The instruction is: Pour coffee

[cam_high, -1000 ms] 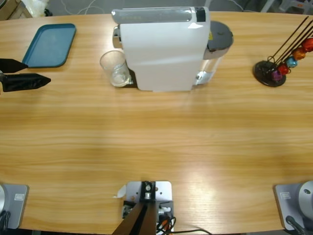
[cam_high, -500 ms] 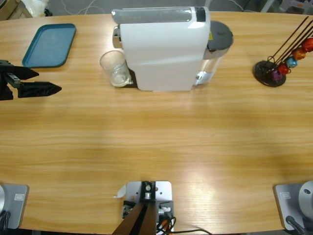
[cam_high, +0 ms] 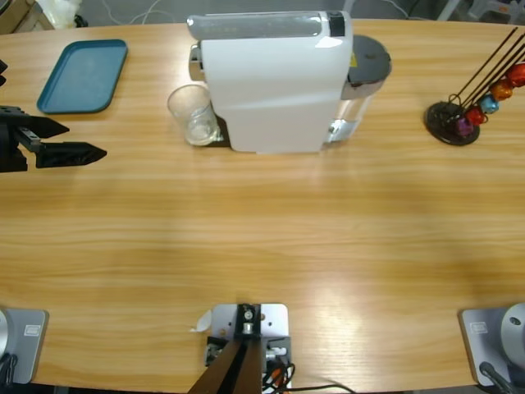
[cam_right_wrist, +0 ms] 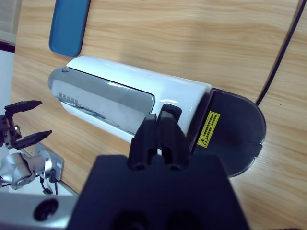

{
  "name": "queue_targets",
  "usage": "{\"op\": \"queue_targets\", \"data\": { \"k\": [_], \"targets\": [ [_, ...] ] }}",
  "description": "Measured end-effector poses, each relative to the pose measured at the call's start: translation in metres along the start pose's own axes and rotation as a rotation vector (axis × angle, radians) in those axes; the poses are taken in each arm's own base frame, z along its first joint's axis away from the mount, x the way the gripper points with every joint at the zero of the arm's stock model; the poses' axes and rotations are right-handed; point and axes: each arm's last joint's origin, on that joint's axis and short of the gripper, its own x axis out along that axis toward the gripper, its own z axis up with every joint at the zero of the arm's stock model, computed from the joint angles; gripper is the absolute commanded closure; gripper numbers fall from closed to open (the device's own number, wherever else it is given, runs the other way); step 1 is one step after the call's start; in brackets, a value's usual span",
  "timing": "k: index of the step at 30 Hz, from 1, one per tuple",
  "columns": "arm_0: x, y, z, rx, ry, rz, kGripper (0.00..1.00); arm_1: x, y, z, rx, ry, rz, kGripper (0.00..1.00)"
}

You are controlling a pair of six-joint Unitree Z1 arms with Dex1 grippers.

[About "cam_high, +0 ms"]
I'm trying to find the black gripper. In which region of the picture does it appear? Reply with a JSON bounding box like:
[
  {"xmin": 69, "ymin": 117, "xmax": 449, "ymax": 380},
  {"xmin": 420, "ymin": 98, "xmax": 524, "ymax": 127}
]
[{"xmin": 0, "ymin": 104, "xmax": 108, "ymax": 173}]

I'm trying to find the clear drinking glass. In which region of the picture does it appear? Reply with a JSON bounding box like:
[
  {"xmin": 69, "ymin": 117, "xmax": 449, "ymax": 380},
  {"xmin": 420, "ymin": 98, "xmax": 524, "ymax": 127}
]
[{"xmin": 167, "ymin": 84, "xmax": 222, "ymax": 147}]

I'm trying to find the white capsule coffee machine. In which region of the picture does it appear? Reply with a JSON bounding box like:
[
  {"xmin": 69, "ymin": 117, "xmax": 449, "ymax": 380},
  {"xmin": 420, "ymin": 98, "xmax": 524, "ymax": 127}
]
[{"xmin": 186, "ymin": 10, "xmax": 393, "ymax": 156}]

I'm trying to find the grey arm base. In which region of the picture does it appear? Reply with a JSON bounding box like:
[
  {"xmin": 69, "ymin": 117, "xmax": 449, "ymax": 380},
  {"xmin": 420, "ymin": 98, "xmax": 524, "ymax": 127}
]
[
  {"xmin": 458, "ymin": 302, "xmax": 525, "ymax": 387},
  {"xmin": 0, "ymin": 307, "xmax": 50, "ymax": 386}
]

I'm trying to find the red coffee capsule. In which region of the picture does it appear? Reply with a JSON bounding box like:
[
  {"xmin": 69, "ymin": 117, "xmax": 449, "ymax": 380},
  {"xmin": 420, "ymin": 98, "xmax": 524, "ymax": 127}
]
[
  {"xmin": 467, "ymin": 105, "xmax": 489, "ymax": 126},
  {"xmin": 508, "ymin": 61, "xmax": 525, "ymax": 87}
]

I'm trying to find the blue coffee capsule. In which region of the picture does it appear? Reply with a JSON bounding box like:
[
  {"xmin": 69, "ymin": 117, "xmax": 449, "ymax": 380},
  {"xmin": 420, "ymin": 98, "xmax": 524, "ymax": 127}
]
[{"xmin": 479, "ymin": 93, "xmax": 502, "ymax": 114}]

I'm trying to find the orange coffee capsule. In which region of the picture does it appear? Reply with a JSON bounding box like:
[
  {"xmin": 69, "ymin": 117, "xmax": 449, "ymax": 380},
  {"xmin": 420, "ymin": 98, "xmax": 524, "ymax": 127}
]
[{"xmin": 491, "ymin": 77, "xmax": 516, "ymax": 99}]

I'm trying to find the teal plastic tray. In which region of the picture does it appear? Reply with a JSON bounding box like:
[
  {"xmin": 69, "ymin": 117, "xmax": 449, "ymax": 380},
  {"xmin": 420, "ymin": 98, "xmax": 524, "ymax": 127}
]
[{"xmin": 35, "ymin": 39, "xmax": 130, "ymax": 115}]

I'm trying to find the white plastic bag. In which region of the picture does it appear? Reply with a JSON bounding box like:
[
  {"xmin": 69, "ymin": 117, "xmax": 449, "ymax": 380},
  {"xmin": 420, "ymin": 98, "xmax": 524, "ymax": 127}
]
[{"xmin": 34, "ymin": 0, "xmax": 83, "ymax": 29}]

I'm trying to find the cardboard box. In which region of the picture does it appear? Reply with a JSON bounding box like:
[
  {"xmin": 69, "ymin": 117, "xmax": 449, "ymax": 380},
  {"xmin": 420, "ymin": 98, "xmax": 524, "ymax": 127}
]
[{"xmin": 0, "ymin": 0, "xmax": 54, "ymax": 36}]

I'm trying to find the black capsule holder with rods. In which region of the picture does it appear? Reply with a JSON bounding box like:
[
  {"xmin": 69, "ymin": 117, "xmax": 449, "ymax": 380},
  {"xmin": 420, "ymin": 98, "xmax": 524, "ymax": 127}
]
[{"xmin": 424, "ymin": 26, "xmax": 525, "ymax": 147}]

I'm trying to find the white plastic furniture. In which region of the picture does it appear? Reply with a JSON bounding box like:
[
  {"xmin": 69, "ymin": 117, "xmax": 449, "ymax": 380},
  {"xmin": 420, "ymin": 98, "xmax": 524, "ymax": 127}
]
[{"xmin": 434, "ymin": 0, "xmax": 525, "ymax": 22}]

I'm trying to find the white floor cable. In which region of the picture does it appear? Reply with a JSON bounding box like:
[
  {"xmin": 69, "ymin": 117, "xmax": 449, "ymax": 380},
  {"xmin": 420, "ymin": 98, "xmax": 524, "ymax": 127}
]
[
  {"xmin": 98, "ymin": 0, "xmax": 194, "ymax": 25},
  {"xmin": 381, "ymin": 0, "xmax": 411, "ymax": 21}
]

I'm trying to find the orange cable bundle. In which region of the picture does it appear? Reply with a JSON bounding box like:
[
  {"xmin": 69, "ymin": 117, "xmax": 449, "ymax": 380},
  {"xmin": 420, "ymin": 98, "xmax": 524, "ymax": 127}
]
[{"xmin": 262, "ymin": 360, "xmax": 296, "ymax": 393}]

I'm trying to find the black power cable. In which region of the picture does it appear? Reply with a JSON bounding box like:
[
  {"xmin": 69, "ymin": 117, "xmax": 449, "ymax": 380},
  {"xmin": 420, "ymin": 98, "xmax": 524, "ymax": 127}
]
[{"xmin": 286, "ymin": 383, "xmax": 354, "ymax": 394}]

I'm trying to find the black base cable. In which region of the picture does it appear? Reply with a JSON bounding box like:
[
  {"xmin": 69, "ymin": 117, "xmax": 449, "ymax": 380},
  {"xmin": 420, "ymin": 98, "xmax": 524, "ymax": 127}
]
[{"xmin": 478, "ymin": 360, "xmax": 514, "ymax": 394}]

